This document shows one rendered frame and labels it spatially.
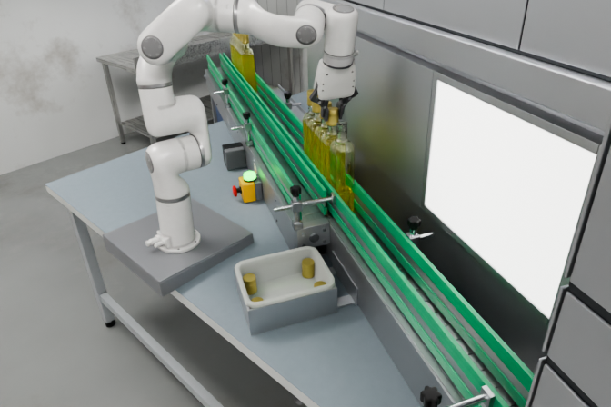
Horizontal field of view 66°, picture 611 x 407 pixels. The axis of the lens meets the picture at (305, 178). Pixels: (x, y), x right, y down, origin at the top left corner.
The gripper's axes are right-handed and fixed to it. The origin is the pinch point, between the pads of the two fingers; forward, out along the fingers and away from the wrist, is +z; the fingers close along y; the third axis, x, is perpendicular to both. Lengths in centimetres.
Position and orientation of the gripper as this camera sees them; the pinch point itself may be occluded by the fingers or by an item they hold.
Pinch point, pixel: (332, 111)
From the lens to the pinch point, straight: 128.2
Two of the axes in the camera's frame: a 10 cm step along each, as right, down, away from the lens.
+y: -9.5, 1.7, -2.6
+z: -0.5, 7.4, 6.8
